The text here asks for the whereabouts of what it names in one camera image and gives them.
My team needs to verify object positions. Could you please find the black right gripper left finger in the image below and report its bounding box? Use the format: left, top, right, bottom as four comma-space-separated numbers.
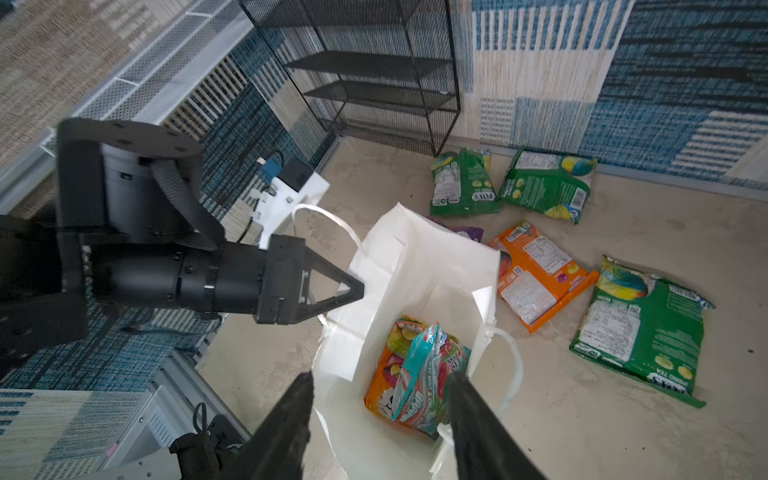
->
218, 371, 314, 479

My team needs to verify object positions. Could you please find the green snack bag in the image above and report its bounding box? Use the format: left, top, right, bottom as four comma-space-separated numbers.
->
569, 255, 715, 409
498, 147, 599, 224
430, 149, 502, 217

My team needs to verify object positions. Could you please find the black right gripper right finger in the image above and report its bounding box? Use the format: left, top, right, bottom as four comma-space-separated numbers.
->
446, 372, 545, 479

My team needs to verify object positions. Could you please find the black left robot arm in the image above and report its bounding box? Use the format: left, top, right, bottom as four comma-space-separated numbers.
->
1, 118, 365, 376

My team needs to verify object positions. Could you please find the white paper bag with print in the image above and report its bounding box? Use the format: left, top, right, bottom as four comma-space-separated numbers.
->
312, 205, 506, 479

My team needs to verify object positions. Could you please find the black wire shelf rack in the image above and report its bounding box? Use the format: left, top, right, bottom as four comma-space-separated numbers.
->
239, 0, 461, 157

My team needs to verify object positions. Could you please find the white mesh wall basket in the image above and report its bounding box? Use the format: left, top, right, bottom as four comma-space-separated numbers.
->
70, 1, 251, 124

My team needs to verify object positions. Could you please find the teal snack bag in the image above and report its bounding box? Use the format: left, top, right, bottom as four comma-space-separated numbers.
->
391, 324, 471, 439

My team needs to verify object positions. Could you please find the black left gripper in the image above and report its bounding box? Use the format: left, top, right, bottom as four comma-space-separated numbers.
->
256, 235, 365, 325

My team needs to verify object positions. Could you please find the purple berries candy bag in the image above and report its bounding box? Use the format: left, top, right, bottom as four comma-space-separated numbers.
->
429, 217, 484, 243

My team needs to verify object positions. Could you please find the small orange snack bag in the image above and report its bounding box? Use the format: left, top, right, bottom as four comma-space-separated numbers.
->
489, 220, 599, 333

